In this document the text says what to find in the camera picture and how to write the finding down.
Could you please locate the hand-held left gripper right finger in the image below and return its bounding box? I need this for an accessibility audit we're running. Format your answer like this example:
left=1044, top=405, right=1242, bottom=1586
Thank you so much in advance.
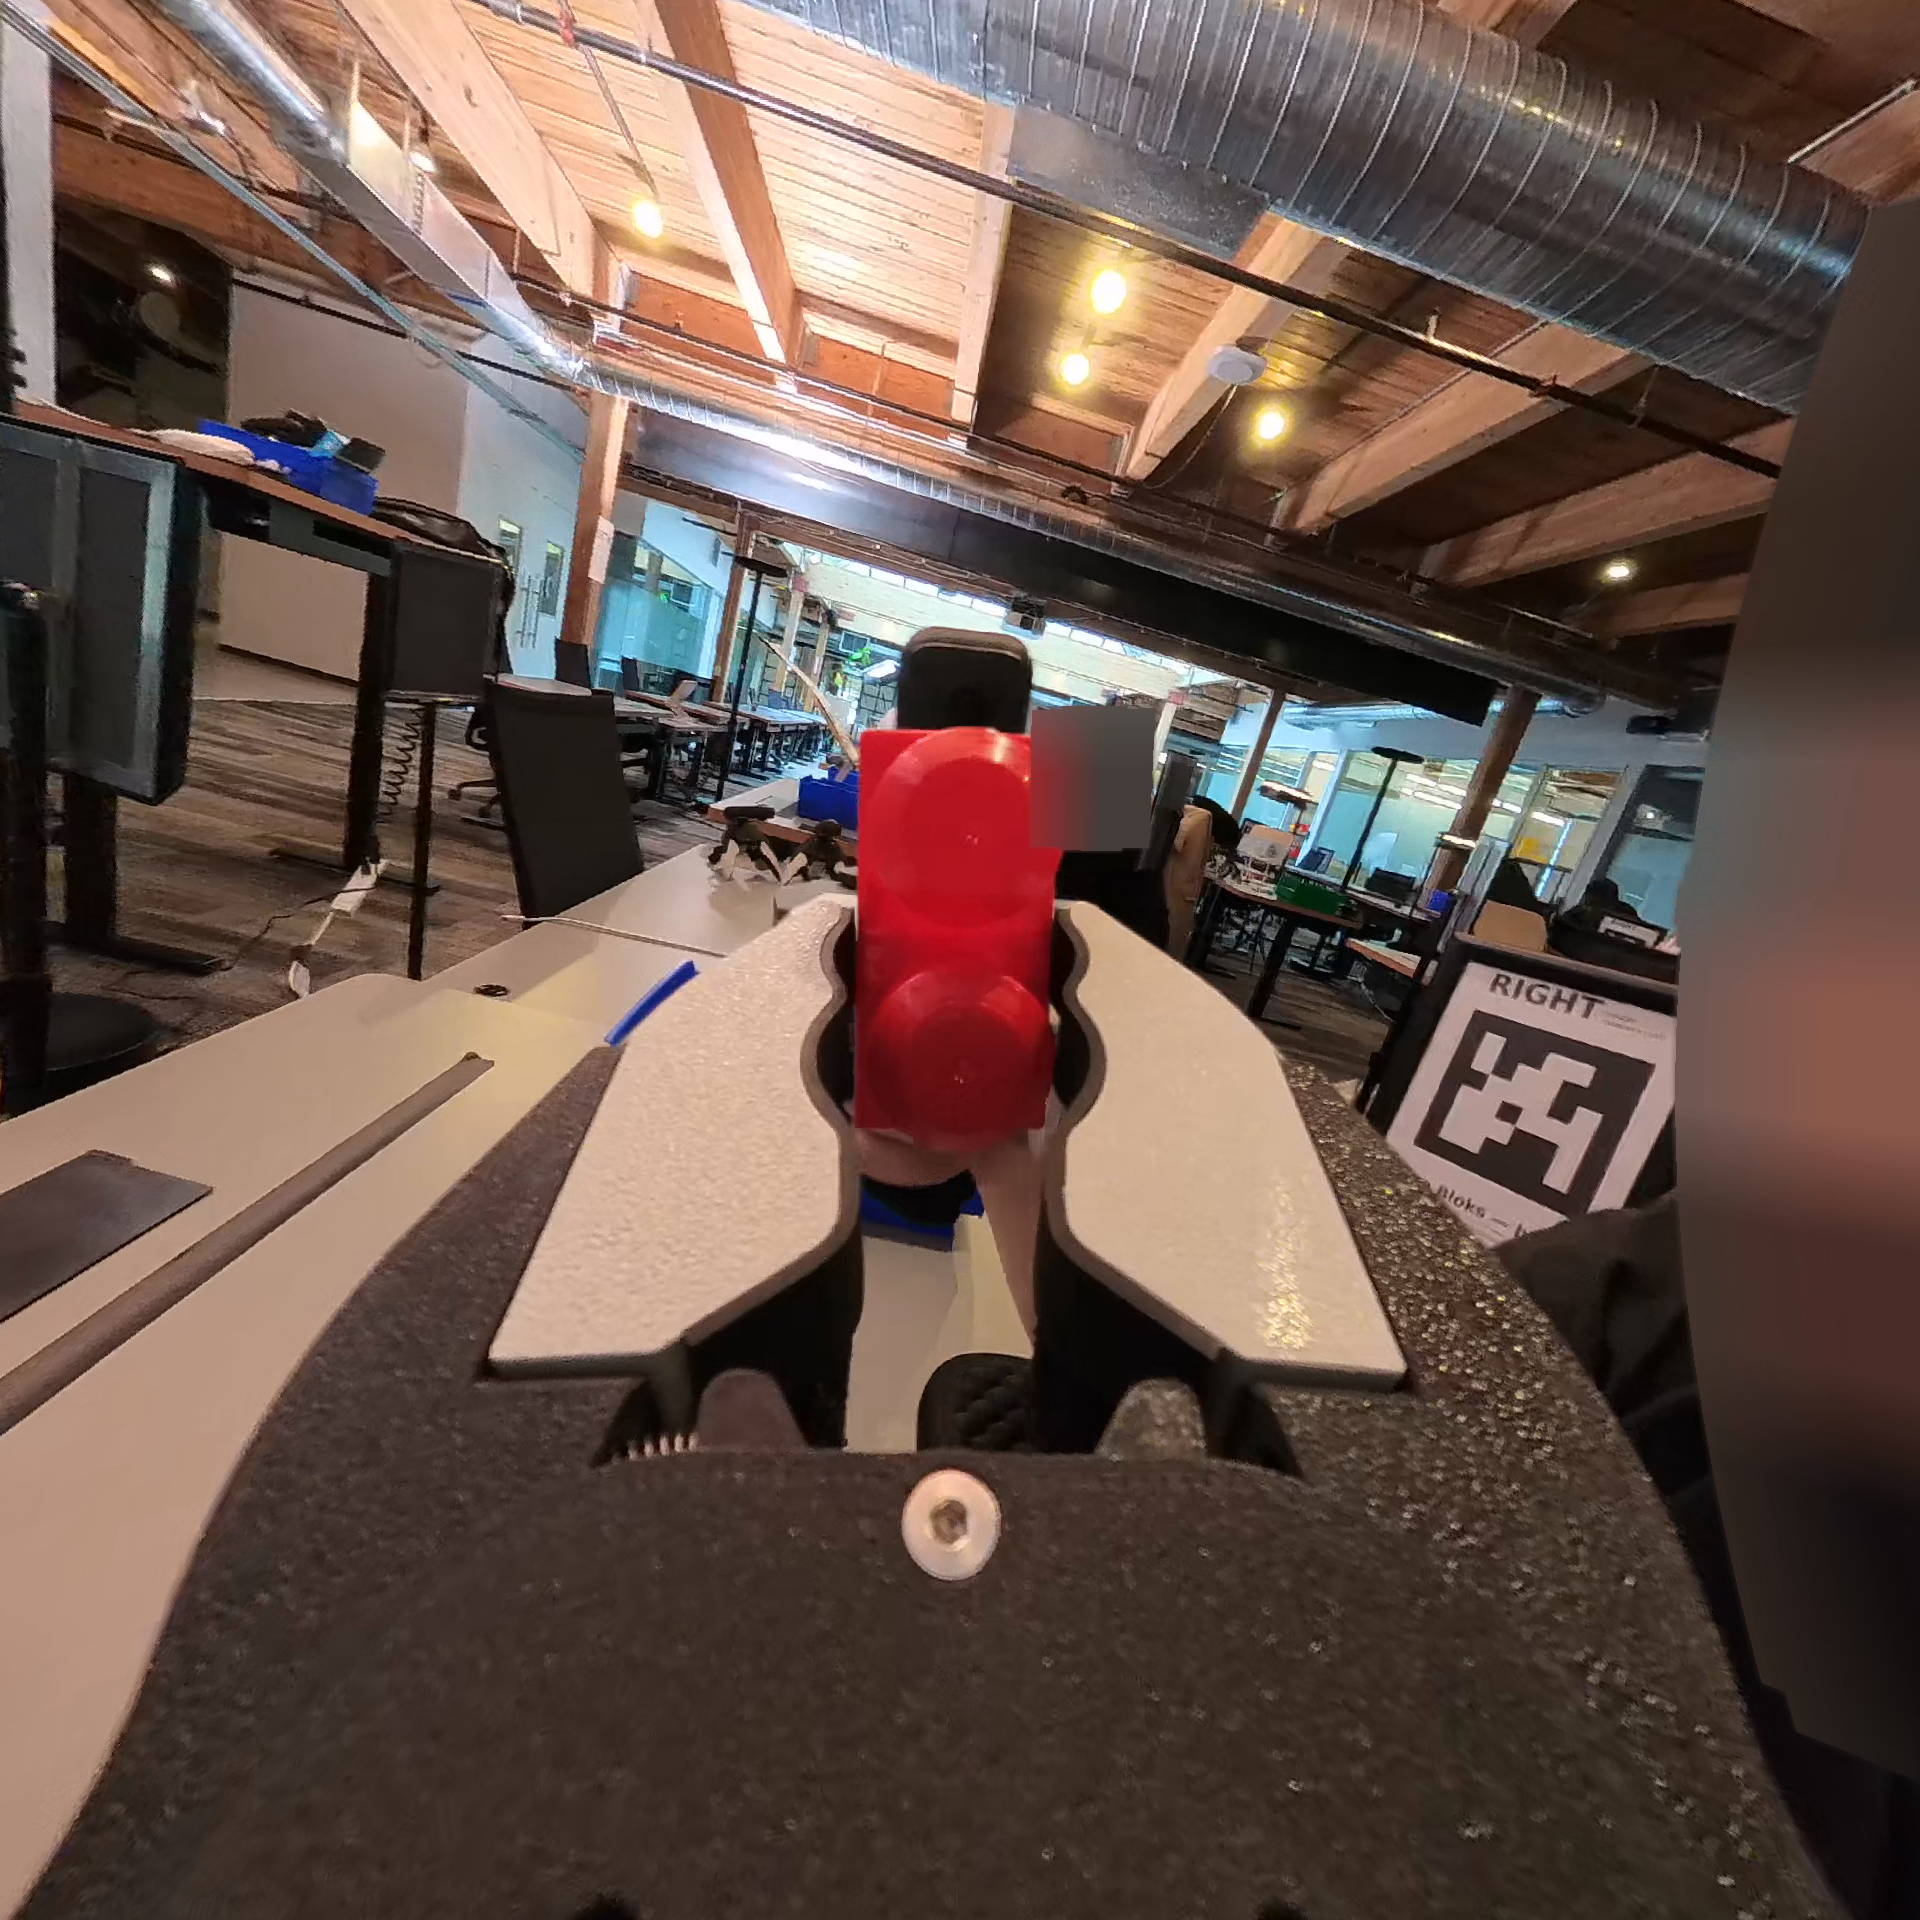
left=1037, top=895, right=1407, bottom=1448

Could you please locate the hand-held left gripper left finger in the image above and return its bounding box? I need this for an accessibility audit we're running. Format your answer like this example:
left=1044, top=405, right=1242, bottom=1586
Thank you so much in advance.
left=492, top=900, right=868, bottom=1441

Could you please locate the red two-stud toy block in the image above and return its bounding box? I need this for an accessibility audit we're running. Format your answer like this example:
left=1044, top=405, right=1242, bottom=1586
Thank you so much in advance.
left=853, top=724, right=1058, bottom=1153

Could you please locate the blue plastic bin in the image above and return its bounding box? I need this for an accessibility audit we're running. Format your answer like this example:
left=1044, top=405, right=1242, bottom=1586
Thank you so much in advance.
left=602, top=960, right=988, bottom=1247

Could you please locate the person's right forearm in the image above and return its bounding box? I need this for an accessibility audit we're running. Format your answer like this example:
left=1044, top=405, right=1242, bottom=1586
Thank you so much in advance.
left=978, top=1191, right=1046, bottom=1328

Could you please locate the adjacent grey desk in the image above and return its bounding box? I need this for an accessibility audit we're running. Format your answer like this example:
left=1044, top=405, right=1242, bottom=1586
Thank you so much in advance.
left=503, top=773, right=864, bottom=991

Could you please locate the dark metal desk plate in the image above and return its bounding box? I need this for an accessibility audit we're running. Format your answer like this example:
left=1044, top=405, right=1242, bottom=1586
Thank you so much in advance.
left=0, top=1150, right=214, bottom=1325

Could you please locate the tall brown-top desk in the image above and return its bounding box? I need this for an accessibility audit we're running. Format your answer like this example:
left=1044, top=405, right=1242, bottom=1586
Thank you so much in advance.
left=16, top=398, right=518, bottom=975

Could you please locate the person's right hand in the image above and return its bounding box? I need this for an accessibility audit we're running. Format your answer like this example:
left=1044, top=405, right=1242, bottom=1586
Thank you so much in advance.
left=862, top=1126, right=1044, bottom=1201

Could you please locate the brown coat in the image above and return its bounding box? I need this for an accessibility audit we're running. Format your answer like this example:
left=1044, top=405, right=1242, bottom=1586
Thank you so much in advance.
left=1168, top=802, right=1220, bottom=961

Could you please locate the black round mat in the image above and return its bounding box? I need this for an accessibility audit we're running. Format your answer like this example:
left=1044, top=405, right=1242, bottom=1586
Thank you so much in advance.
left=914, top=1350, right=1037, bottom=1454

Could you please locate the framed marker sign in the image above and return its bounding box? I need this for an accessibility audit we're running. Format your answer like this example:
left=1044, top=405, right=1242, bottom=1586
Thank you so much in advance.
left=1357, top=933, right=1679, bottom=1249

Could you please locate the black office chair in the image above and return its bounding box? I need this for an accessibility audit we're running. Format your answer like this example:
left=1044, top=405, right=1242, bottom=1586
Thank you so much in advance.
left=481, top=680, right=647, bottom=921

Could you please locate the black floor lamp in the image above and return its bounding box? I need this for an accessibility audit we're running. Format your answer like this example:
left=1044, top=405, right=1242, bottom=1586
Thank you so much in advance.
left=1350, top=744, right=1431, bottom=889

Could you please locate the white power strip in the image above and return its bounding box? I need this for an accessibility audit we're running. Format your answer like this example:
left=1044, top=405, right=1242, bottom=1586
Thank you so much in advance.
left=285, top=856, right=389, bottom=998

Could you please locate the black hanging box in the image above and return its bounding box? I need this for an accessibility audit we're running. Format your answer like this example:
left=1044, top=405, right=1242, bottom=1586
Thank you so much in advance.
left=386, top=538, right=513, bottom=702

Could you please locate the blue storage bin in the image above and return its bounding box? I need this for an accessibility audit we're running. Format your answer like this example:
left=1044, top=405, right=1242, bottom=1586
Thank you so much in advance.
left=198, top=415, right=381, bottom=512

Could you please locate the dark display on stand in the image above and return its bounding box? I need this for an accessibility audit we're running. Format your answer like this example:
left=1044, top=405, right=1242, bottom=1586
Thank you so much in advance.
left=0, top=415, right=225, bottom=975

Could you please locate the silver air duct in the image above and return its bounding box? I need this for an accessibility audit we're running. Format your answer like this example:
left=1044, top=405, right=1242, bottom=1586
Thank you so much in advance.
left=735, top=0, right=1873, bottom=415

